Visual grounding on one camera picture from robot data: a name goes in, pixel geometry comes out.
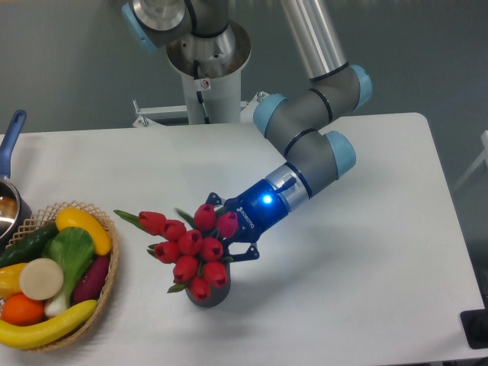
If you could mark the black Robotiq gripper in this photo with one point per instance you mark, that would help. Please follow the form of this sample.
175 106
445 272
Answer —
258 209

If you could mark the red tulip bouquet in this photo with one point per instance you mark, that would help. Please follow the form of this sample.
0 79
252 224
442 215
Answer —
189 242

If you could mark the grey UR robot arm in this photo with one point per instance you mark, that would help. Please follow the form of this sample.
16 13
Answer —
209 50

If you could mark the dark grey ribbed vase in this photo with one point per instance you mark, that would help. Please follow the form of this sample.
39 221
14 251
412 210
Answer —
212 287

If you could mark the purple sweet potato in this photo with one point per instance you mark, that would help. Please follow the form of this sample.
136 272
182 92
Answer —
92 282

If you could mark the green bok choy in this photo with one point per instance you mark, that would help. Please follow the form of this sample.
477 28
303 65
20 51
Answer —
73 250

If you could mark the woven wicker basket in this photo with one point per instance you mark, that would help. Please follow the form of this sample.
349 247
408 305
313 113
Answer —
46 216

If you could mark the beige round disc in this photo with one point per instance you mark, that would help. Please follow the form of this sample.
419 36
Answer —
41 279

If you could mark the dark green cucumber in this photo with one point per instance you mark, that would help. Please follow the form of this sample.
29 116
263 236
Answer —
30 247

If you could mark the yellow bell pepper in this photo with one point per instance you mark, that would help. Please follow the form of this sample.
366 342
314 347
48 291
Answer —
10 280

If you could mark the orange fruit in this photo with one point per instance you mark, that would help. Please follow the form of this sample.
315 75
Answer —
20 310

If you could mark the yellow banana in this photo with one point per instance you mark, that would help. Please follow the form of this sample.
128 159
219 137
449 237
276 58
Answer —
41 334

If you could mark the black device at table edge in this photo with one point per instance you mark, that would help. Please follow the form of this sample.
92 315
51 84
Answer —
475 327

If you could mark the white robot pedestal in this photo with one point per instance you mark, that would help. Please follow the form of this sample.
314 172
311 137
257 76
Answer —
207 101

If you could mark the blue handled saucepan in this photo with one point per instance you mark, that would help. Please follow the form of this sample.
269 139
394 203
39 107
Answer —
14 210

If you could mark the white frame at right edge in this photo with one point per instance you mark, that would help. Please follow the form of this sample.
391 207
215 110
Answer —
475 166

